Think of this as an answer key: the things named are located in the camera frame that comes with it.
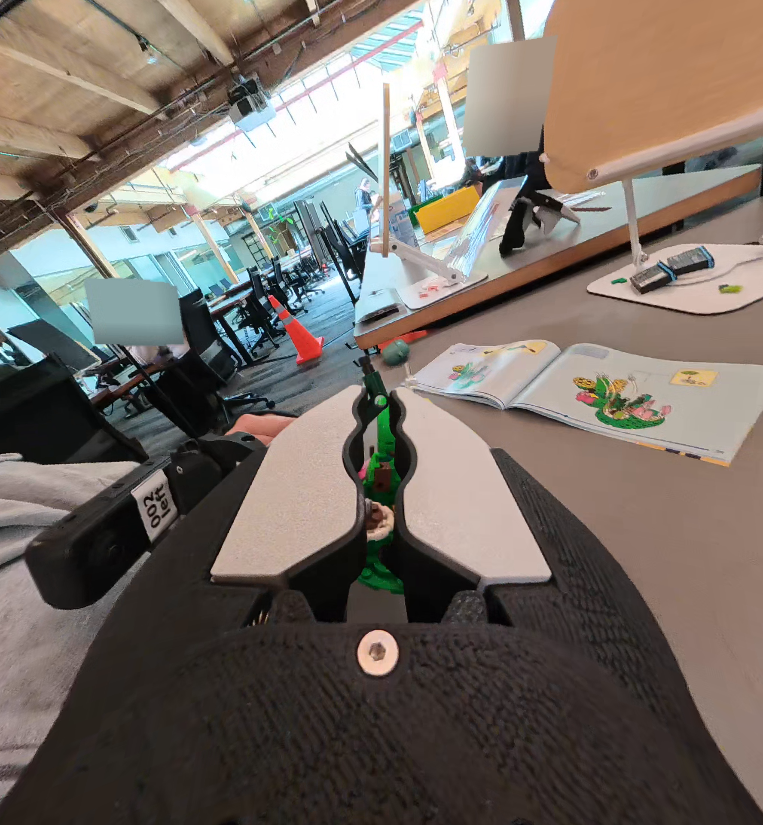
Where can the white stand with wooden board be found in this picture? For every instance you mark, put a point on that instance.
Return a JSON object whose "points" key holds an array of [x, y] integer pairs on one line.
{"points": [[646, 84], [386, 161]]}

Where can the orange traffic cone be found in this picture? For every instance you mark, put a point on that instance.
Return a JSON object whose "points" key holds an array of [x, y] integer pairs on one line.
{"points": [[304, 338]]}

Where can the black office chair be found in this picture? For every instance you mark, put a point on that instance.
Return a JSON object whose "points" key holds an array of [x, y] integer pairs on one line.
{"points": [[211, 361]]}

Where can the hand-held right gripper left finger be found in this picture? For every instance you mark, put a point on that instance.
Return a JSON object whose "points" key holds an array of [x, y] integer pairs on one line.
{"points": [[291, 503]]}

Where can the silver tilted panel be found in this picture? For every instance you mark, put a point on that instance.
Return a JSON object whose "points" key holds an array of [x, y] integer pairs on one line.
{"points": [[481, 232]]}

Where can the person's left hand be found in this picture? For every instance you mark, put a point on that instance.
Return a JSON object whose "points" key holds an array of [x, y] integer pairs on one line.
{"points": [[262, 425]]}

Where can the black blue battery pack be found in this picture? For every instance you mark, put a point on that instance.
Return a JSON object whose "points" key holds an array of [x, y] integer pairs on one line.
{"points": [[651, 278], [691, 260]]}

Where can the green lego plant model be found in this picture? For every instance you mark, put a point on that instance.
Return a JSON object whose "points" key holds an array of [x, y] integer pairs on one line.
{"points": [[381, 445]]}

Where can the yellow box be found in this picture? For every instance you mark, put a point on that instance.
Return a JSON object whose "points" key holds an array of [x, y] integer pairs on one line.
{"points": [[449, 209]]}

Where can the open lego instruction booklet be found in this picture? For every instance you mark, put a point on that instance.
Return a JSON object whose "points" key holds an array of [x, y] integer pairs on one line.
{"points": [[613, 399]]}

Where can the person's grey sweater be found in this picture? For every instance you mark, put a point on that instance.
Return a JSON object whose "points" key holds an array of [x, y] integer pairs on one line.
{"points": [[14, 677]]}

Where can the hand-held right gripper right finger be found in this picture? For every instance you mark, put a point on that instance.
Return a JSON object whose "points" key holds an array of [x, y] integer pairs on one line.
{"points": [[465, 503]]}

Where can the green ball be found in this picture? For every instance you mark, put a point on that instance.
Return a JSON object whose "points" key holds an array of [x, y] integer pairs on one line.
{"points": [[395, 352]]}

